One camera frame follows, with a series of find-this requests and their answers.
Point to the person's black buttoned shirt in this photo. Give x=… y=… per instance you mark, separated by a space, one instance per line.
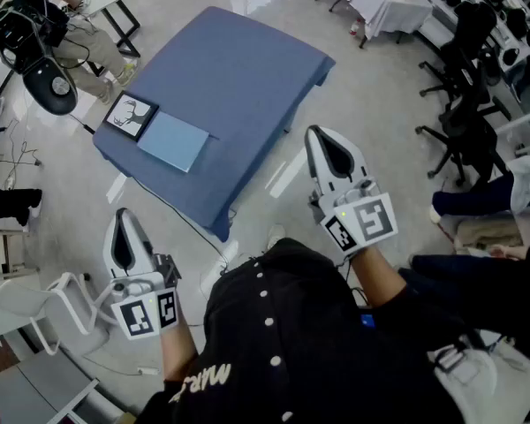
x=300 y=347

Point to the blue tablecloth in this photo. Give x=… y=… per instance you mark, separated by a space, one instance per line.
x=229 y=82

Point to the black round-based machine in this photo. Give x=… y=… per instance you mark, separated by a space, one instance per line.
x=48 y=86

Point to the black office chair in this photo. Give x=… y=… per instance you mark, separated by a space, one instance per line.
x=464 y=135
x=464 y=47

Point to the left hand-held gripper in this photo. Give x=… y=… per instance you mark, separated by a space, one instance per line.
x=143 y=312

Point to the shelf of black headsets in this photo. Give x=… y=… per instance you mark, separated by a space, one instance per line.
x=508 y=11

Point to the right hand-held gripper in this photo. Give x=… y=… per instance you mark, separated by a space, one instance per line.
x=366 y=223

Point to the red and white bottle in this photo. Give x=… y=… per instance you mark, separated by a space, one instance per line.
x=356 y=27

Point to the black framed deer picture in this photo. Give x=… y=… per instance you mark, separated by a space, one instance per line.
x=130 y=115

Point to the white swivel chair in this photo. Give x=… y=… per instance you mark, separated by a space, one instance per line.
x=57 y=312

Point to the person's left forearm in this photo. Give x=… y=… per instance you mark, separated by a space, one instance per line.
x=176 y=351

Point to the person's white shoe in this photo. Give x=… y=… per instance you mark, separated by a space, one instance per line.
x=276 y=236

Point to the white power strip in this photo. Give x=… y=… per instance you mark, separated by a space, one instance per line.
x=148 y=371

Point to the person's right forearm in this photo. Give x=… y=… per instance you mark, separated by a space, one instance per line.
x=375 y=276

